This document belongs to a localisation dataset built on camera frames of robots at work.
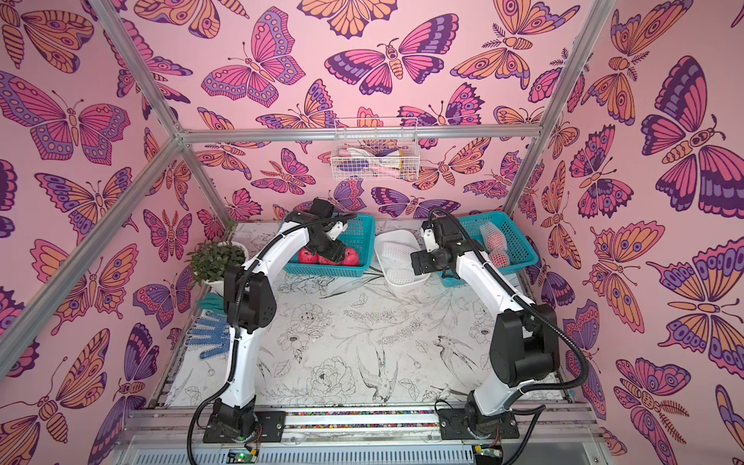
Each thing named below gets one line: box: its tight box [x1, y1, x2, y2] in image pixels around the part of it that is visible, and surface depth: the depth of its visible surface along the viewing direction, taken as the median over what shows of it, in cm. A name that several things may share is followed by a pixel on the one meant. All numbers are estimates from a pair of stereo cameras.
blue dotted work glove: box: [185, 309, 231, 359], surface depth 92 cm
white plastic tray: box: [373, 228, 432, 287], surface depth 102 cm
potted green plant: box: [184, 220, 249, 298], surface depth 89 cm
